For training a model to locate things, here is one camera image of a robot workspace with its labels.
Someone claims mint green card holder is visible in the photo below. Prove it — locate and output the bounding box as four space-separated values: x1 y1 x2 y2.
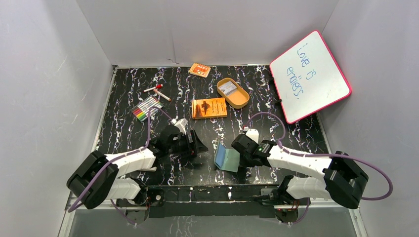
214 142 240 172

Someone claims white marker orange cap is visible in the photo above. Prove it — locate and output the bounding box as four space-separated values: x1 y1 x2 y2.
153 89 171 101

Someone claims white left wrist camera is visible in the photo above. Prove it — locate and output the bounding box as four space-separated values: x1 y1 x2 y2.
170 118 188 134

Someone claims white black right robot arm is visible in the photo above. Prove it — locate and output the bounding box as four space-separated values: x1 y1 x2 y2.
231 134 369 209

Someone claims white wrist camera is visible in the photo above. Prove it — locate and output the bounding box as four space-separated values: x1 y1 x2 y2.
170 118 188 134
243 126 259 143

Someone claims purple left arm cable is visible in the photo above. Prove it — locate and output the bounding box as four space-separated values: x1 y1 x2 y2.
67 106 174 213

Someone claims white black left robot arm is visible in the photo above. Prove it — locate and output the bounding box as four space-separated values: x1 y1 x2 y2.
66 125 208 210

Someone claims orange Huckleberry Finn book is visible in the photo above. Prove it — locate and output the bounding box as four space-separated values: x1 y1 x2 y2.
192 97 227 119

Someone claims pink framed whiteboard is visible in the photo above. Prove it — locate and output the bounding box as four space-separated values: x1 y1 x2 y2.
269 30 352 124

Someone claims clear case of markers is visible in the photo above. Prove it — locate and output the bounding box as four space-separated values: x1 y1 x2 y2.
130 95 163 122

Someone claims white marker red cap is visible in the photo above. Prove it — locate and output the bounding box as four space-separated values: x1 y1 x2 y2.
143 84 163 93

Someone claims white card in tray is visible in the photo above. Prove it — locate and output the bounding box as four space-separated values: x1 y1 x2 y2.
219 81 237 96

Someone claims tan oval tray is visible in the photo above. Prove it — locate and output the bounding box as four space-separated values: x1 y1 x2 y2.
216 78 250 109

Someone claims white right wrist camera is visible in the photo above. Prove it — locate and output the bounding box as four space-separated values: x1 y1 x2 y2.
243 126 259 143

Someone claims small orange card box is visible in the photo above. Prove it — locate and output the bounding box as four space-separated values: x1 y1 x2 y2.
188 63 211 78

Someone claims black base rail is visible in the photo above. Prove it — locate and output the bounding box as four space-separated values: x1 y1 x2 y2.
114 185 312 226

